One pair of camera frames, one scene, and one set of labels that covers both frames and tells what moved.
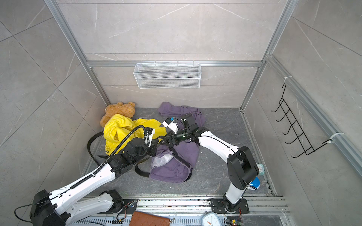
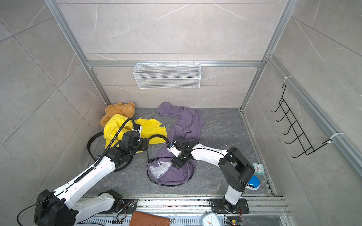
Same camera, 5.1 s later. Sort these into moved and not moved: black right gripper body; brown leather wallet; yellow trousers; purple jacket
Moved: black right gripper body
Not moved: yellow trousers; brown leather wallet; purple jacket
